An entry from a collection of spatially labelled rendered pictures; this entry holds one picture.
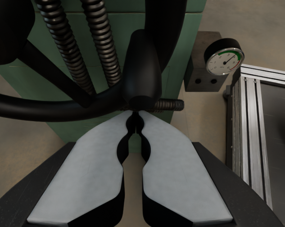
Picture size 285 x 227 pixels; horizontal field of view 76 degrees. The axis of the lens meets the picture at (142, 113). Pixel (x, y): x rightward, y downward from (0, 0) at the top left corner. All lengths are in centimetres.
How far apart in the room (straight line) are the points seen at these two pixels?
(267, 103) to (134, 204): 75
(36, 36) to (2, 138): 85
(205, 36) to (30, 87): 45
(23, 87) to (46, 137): 56
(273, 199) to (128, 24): 71
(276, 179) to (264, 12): 154
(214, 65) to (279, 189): 58
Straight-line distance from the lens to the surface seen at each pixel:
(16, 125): 120
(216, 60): 35
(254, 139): 84
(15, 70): 52
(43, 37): 42
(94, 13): 22
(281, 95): 107
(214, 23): 176
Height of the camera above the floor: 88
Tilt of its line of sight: 59 degrees down
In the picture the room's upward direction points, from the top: 1 degrees clockwise
